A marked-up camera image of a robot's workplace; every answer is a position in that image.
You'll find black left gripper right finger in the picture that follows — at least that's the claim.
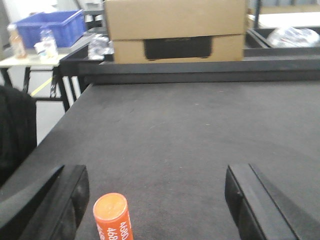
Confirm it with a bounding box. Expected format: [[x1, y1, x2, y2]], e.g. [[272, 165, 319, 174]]
[[224, 163, 320, 240]]

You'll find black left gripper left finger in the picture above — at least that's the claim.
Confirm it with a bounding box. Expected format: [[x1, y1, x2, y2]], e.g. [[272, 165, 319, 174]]
[[0, 165, 90, 240]]

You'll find orange cylindrical capacitor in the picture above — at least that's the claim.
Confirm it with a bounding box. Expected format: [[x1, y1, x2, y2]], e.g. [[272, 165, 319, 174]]
[[92, 192, 134, 240]]

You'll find dark grey table mat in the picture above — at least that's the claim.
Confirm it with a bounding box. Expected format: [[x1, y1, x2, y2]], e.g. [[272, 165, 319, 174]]
[[0, 81, 320, 240]]

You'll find white folding side table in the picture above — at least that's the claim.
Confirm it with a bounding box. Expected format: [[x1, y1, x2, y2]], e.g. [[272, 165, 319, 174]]
[[0, 51, 69, 108]]

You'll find clear plastic bottle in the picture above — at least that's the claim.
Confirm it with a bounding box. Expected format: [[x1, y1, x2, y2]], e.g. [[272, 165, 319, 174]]
[[33, 26, 59, 61]]

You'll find orange drink bottle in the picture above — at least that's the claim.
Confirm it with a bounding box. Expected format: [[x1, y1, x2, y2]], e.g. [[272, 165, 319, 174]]
[[7, 24, 27, 59]]

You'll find silver foil packet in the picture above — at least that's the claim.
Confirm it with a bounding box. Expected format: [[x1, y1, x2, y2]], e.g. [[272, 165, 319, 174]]
[[88, 34, 115, 60]]

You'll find crumpled plastic bag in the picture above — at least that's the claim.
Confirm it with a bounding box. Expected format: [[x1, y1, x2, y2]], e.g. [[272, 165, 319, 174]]
[[266, 26, 320, 48]]

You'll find blue plastic crate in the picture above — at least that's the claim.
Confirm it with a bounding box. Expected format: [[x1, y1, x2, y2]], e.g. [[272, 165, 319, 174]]
[[14, 10, 86, 49]]

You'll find large cardboard box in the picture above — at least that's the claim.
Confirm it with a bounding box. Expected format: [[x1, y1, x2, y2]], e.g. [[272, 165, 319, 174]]
[[105, 0, 248, 64]]

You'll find black metal table frame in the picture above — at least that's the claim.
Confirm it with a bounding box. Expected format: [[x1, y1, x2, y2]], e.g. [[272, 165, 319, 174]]
[[53, 27, 320, 112]]

